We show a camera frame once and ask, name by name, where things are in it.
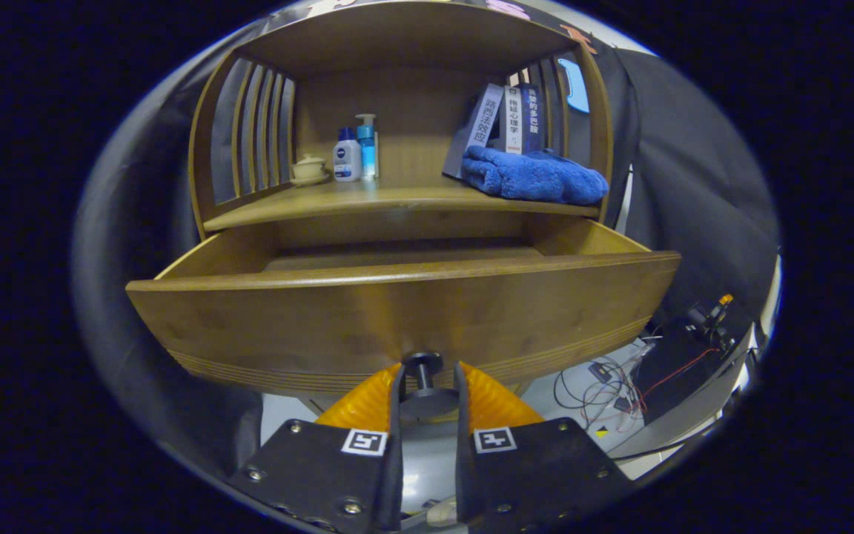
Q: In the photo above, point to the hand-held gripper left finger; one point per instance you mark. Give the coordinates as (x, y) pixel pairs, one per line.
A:
(390, 460)

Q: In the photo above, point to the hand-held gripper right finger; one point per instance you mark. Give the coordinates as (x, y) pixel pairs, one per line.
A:
(465, 460)

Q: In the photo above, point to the wooden drawer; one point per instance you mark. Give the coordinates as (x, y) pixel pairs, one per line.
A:
(323, 326)

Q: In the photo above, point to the wooden countertop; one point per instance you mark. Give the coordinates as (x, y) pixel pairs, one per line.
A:
(397, 196)

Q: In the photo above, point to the wooden cabinet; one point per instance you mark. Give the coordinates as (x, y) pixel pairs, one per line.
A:
(397, 111)

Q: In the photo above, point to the black case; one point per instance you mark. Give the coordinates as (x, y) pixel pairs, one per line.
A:
(679, 378)

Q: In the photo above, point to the black orange tool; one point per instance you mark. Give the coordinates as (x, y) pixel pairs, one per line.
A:
(709, 319)

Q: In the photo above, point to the blue folded towel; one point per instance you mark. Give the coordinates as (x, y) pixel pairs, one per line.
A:
(538, 178)

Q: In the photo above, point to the beige lidded teacup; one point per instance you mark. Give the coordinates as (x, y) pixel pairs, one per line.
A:
(308, 169)

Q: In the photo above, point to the white bottle blue cap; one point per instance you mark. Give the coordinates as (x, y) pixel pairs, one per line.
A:
(346, 159)

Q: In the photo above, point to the blue pump bottle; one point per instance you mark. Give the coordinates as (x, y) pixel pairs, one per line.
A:
(367, 152)

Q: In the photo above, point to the grey book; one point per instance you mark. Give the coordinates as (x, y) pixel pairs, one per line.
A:
(482, 122)

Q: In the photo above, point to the white spine book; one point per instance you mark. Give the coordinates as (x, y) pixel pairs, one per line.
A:
(514, 119)

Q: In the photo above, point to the dark blue book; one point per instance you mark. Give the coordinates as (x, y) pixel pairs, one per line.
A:
(532, 119)

